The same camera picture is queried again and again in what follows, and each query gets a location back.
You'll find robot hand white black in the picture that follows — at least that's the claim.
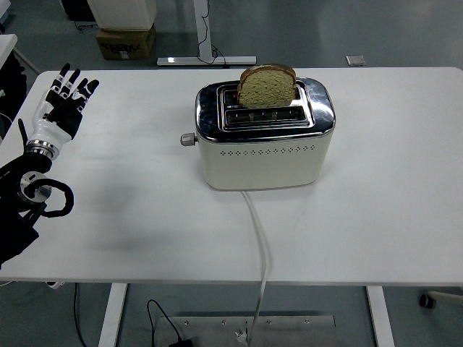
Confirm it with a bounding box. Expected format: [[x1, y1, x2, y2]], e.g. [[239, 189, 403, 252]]
[[27, 63, 101, 147]]

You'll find cream and chrome toaster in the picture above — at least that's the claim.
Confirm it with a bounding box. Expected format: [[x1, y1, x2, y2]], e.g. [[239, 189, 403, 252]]
[[179, 77, 336, 192]]

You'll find black equipment beside table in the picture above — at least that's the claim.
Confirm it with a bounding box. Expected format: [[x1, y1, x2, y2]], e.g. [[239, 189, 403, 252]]
[[0, 53, 28, 142]]

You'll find brown cardboard box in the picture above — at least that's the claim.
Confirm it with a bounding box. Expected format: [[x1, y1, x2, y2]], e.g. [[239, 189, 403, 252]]
[[95, 23, 157, 61]]

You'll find black box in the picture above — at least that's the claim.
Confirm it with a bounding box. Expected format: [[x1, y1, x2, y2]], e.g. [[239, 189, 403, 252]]
[[60, 0, 97, 22]]

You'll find white desk leg with foot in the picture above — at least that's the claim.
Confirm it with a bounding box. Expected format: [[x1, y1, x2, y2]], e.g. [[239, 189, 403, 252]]
[[156, 0, 258, 67]]

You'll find white table leg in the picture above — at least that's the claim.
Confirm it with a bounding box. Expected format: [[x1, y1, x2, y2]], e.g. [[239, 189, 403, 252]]
[[97, 283, 128, 347], [365, 286, 396, 347]]

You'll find brown bread slice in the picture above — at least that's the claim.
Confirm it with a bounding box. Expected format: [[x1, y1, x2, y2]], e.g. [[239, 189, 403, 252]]
[[237, 64, 297, 109]]

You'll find grey metal plate with screws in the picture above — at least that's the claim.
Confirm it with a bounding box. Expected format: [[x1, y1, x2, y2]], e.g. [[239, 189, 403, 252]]
[[158, 315, 337, 347]]

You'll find chair leg with black caster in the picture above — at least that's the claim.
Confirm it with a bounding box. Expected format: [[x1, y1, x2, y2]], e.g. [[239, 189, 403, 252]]
[[419, 290, 463, 309]]

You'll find thin black hanging cable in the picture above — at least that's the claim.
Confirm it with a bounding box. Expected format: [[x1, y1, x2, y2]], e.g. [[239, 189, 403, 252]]
[[197, 0, 227, 68]]

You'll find thin black floor cable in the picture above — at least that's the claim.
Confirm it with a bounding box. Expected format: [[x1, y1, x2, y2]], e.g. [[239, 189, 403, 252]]
[[73, 283, 88, 347]]

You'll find white toaster power cable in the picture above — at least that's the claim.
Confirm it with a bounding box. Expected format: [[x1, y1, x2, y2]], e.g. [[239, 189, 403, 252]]
[[240, 190, 272, 344]]

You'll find black cable with adapter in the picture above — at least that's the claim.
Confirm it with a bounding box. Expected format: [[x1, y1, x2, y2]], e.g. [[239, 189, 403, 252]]
[[146, 299, 195, 347]]

